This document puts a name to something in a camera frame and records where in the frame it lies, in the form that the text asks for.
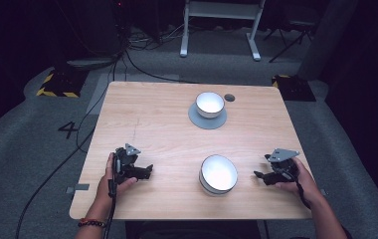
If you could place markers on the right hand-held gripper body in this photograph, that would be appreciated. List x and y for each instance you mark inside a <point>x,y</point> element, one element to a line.
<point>283,167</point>

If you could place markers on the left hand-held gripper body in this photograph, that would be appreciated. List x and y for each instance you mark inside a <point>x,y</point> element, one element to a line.
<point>125,161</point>

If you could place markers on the white bowl with dark stripe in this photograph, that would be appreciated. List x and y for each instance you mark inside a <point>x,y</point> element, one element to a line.
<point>217,174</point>
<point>209,103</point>

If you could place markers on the grey round plate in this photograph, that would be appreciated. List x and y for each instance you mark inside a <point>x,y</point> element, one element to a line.
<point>207,123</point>

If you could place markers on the person's right hand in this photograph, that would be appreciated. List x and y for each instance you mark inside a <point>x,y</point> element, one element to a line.
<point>304,187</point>

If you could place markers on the person's left hand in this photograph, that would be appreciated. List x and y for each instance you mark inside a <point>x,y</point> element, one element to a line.
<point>104,194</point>

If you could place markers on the small grey tape piece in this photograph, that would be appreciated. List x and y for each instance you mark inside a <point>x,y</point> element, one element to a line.
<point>324,192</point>

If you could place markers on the grey tape strip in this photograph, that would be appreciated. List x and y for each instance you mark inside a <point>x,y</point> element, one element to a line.
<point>77,188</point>

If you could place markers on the person's dark trousers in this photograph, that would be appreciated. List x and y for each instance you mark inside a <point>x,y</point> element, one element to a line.
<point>193,230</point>

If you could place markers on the grey flat stand base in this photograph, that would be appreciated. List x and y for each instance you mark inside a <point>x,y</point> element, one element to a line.
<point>91,63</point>

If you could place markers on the black tripod stand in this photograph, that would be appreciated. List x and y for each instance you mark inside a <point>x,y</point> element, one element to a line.
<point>289,36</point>

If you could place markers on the grey curtain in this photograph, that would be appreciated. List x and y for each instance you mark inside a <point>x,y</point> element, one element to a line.
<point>329,36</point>

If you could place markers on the black yellow striped base plate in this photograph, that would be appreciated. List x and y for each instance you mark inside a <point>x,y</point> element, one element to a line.
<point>62,83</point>
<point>294,88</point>

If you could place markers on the white metal desk frame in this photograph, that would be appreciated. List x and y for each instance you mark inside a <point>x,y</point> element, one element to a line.
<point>222,10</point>

